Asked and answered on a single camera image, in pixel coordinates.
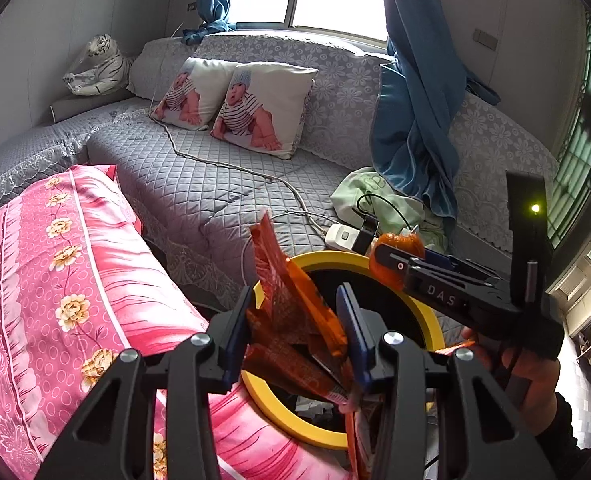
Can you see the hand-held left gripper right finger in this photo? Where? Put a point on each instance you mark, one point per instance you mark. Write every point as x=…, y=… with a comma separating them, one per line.
x=350, y=330

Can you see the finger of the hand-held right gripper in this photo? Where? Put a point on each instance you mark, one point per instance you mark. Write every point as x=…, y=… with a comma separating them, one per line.
x=393, y=260
x=438, y=259

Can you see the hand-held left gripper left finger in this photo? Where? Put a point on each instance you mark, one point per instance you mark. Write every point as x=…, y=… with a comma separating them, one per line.
x=235, y=332

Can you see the whole orange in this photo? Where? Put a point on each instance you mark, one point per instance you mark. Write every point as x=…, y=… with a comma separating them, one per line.
x=408, y=244

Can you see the yellow rimmed bin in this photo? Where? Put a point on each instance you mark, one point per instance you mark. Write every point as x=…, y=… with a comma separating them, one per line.
x=335, y=260

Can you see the orange snack wrapper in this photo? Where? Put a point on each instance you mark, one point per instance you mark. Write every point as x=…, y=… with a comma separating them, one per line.
x=285, y=280

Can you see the person's right forearm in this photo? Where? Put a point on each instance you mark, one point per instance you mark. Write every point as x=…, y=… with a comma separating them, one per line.
x=565, y=440

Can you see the person's right hand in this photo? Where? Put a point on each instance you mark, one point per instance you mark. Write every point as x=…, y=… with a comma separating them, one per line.
x=535, y=385

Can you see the black power adapter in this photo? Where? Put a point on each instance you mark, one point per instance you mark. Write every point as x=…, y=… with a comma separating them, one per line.
x=365, y=232

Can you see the white power strip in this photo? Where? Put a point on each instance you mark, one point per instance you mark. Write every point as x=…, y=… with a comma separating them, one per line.
x=338, y=238

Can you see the light green cloth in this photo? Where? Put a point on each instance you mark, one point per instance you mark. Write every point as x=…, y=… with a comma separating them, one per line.
x=345, y=185

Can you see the long blue curtain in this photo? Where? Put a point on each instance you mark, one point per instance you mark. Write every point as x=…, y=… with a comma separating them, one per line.
x=415, y=110

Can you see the grey quilted bed cover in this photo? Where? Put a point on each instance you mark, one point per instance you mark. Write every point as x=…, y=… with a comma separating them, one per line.
x=200, y=185

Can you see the green metal grille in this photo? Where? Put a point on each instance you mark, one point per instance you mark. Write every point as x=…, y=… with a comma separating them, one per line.
x=575, y=170

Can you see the pink floral printed blanket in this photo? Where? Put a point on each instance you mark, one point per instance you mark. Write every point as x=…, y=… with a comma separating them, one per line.
x=50, y=285

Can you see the baby print pillow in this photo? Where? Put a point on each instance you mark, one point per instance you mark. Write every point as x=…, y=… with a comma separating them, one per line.
x=190, y=95
x=260, y=110

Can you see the white tiger plush toy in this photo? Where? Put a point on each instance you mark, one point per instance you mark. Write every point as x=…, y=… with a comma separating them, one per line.
x=103, y=65

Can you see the short blue curtain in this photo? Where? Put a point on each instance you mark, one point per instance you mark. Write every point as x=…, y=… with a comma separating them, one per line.
x=215, y=0

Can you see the white wall switch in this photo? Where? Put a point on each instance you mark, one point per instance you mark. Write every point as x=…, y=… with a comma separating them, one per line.
x=485, y=40

